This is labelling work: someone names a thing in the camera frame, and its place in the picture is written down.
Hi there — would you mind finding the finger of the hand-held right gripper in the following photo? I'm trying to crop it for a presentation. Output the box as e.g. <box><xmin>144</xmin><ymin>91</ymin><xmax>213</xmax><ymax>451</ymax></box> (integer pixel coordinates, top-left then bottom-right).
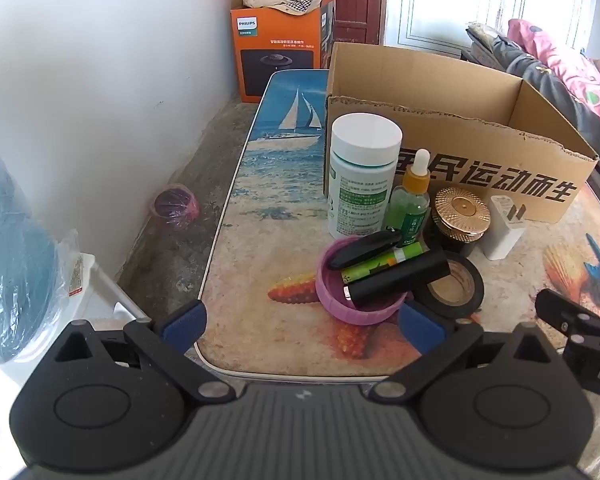
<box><xmin>535</xmin><ymin>287</ymin><xmax>600</xmax><ymax>347</ymax></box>

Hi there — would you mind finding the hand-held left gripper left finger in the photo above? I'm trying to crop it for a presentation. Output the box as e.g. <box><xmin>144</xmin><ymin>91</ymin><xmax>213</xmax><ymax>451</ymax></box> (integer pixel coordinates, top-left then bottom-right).
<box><xmin>54</xmin><ymin>300</ymin><xmax>236</xmax><ymax>404</ymax></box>

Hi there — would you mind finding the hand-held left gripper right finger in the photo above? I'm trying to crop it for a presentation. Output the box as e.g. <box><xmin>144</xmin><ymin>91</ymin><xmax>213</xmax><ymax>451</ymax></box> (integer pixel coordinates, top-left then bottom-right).
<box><xmin>370</xmin><ymin>302</ymin><xmax>551</xmax><ymax>404</ymax></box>

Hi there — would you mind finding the black lipstick tube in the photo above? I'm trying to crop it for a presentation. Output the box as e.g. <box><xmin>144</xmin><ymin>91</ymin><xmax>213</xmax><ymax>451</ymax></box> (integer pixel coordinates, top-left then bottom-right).
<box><xmin>341</xmin><ymin>249</ymin><xmax>452</xmax><ymax>307</ymax></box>

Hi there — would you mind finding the black tape roll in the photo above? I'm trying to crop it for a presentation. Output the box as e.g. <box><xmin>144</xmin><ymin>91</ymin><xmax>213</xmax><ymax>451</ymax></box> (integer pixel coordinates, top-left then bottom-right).
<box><xmin>411</xmin><ymin>251</ymin><xmax>486</xmax><ymax>320</ymax></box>

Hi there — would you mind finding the green lip balm tube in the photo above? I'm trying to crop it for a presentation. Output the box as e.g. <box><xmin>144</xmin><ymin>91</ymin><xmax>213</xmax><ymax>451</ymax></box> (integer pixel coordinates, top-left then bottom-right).
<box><xmin>340</xmin><ymin>241</ymin><xmax>430</xmax><ymax>285</ymax></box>

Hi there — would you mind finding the black oval case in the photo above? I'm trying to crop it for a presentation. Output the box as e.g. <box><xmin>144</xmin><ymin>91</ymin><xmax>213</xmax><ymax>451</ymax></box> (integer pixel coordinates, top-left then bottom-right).
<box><xmin>331</xmin><ymin>230</ymin><xmax>403</xmax><ymax>269</ymax></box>

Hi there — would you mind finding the white charger plug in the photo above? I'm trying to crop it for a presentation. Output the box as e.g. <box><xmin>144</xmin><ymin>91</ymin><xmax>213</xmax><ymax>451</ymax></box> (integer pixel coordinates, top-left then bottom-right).
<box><xmin>477</xmin><ymin>195</ymin><xmax>527</xmax><ymax>261</ymax></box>

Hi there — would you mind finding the green dropper bottle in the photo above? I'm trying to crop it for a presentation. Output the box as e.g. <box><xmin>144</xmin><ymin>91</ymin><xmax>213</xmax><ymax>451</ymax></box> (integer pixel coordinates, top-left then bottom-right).
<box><xmin>384</xmin><ymin>148</ymin><xmax>431</xmax><ymax>247</ymax></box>

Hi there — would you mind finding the black jar with gold lid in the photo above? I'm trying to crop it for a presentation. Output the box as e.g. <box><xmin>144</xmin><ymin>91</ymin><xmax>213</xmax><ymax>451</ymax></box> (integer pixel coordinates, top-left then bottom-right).
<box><xmin>430</xmin><ymin>186</ymin><xmax>492</xmax><ymax>257</ymax></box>

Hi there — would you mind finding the white pill bottle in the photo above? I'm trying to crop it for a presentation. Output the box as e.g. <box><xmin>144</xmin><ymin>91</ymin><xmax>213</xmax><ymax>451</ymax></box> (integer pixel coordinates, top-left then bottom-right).
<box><xmin>327</xmin><ymin>112</ymin><xmax>403</xmax><ymax>240</ymax></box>

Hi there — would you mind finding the brown cardboard box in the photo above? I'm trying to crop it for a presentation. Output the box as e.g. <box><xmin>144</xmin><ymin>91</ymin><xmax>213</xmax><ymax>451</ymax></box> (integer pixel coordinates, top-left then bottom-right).
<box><xmin>324</xmin><ymin>42</ymin><xmax>600</xmax><ymax>224</ymax></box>

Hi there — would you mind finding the white plastic stool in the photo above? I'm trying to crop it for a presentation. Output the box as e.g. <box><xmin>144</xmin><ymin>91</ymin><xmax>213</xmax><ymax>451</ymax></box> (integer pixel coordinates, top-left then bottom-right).
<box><xmin>0</xmin><ymin>252</ymin><xmax>151</xmax><ymax>480</ymax></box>

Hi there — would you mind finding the blue water jug in bag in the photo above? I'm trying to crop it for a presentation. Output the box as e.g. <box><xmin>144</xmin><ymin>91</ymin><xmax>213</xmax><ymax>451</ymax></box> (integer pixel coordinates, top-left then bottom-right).
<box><xmin>0</xmin><ymin>120</ymin><xmax>81</xmax><ymax>366</ymax></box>

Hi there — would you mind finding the grey blanket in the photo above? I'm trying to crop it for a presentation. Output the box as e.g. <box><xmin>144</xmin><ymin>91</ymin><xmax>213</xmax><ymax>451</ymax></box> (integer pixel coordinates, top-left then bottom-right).
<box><xmin>467</xmin><ymin>25</ymin><xmax>600</xmax><ymax>181</ymax></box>

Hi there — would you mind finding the orange printed carton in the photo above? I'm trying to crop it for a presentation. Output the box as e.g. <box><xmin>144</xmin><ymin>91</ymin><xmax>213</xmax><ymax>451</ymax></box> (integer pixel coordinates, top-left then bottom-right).
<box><xmin>230</xmin><ymin>0</ymin><xmax>340</xmax><ymax>105</ymax></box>

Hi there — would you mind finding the patterned bed mattress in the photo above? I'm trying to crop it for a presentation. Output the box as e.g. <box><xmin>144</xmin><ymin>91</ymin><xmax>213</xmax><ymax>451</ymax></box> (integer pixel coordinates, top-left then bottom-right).
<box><xmin>462</xmin><ymin>22</ymin><xmax>511</xmax><ymax>68</ymax></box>

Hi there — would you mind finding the white panel door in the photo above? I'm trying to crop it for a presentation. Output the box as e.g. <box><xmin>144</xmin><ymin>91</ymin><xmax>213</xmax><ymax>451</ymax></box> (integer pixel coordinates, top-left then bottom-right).
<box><xmin>384</xmin><ymin>0</ymin><xmax>596</xmax><ymax>53</ymax></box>

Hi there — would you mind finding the red wooden door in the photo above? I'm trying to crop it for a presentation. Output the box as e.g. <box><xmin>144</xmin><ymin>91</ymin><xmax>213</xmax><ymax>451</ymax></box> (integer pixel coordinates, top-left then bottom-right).
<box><xmin>260</xmin><ymin>0</ymin><xmax>386</xmax><ymax>46</ymax></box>

